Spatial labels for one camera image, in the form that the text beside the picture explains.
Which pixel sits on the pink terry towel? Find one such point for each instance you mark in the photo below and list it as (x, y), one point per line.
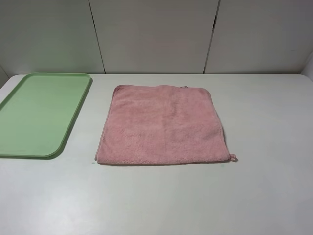
(162, 125)

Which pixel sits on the green plastic tray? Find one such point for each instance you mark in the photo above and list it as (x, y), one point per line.
(37, 116)

